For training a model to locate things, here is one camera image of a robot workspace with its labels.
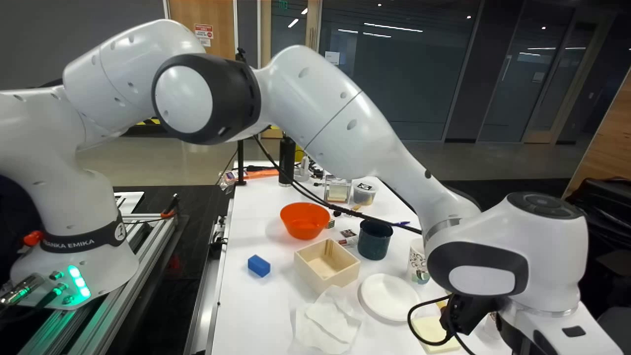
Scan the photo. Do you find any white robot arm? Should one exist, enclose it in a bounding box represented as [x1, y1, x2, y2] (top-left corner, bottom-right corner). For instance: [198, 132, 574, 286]
[0, 20, 624, 355]

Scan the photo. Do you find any blue rectangular block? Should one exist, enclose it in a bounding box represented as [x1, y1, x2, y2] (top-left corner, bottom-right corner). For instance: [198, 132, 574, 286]
[247, 255, 271, 276]

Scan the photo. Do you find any black water bottle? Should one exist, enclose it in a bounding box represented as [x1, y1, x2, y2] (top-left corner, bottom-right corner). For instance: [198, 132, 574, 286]
[279, 136, 296, 184]

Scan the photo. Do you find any orange plastic bowl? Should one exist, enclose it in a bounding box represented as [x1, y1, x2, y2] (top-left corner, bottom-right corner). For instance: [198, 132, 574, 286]
[281, 201, 330, 241]

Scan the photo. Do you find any silver tape roll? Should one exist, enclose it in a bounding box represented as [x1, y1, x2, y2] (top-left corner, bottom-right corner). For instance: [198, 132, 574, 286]
[354, 184, 377, 205]

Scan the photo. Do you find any small picture card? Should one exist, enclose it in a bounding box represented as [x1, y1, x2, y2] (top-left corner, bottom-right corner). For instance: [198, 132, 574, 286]
[342, 229, 358, 239]

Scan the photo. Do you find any dark green enamel mug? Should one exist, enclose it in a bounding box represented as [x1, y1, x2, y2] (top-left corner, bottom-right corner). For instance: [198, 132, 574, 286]
[358, 219, 393, 260]

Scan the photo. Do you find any wooden open box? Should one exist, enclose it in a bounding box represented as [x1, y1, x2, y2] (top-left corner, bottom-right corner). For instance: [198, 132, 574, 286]
[294, 239, 361, 292]

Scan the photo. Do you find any patterned paper cup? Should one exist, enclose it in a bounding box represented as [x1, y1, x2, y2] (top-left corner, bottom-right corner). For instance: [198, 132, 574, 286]
[409, 239, 430, 284]

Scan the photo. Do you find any white paper plate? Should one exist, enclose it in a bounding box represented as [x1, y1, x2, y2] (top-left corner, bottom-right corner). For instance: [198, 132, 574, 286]
[359, 274, 421, 324]

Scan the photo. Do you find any crumpled white napkin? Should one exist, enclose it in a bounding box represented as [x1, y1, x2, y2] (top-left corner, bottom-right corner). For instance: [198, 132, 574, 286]
[289, 286, 363, 355]

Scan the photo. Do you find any yellow black hazard barrier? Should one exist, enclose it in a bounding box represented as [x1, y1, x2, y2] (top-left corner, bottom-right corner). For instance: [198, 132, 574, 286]
[133, 118, 160, 128]

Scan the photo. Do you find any black camera stand pole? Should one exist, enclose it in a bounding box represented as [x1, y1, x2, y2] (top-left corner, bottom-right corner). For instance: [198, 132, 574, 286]
[237, 140, 247, 186]

